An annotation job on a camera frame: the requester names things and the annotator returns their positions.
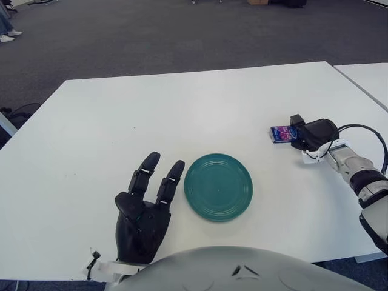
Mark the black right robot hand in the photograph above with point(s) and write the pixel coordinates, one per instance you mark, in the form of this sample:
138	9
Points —
319	131

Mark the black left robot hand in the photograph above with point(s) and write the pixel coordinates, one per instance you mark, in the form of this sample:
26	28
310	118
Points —
139	230

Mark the purple blue gum pack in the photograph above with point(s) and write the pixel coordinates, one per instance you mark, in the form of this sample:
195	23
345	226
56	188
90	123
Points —
282	135

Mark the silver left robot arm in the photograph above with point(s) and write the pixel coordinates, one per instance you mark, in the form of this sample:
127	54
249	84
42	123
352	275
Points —
115	268

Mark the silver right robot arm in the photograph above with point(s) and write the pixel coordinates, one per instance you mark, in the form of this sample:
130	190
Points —
357	169

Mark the green round plate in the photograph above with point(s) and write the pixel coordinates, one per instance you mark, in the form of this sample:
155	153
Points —
218	188

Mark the white rectangular table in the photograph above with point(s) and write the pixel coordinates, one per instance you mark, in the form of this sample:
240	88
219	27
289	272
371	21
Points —
366	80
121	121

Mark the grey robot torso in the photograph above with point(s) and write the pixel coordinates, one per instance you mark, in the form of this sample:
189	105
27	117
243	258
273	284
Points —
212	272

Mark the black cabinet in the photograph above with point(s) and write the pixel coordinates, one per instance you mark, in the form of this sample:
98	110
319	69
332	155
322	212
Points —
288	3

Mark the brown cardboard box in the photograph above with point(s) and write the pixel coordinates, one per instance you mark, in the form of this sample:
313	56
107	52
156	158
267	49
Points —
257	2

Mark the white table leg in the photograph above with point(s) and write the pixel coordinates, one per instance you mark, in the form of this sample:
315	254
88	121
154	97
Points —
7	125

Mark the seated person in jeans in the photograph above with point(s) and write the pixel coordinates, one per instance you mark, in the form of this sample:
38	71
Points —
4	25

